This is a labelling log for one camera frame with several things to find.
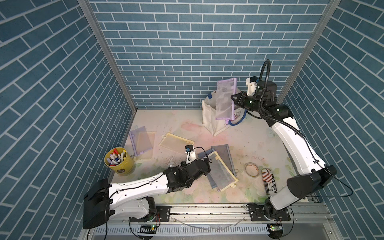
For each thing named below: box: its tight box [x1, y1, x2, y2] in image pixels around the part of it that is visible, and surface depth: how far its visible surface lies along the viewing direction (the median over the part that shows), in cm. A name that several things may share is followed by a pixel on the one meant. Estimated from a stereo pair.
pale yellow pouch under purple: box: [136, 131, 156, 160], surface depth 98 cm
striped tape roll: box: [261, 168, 278, 195], surface depth 84 cm
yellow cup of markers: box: [104, 147, 134, 176], surface depth 82 cm
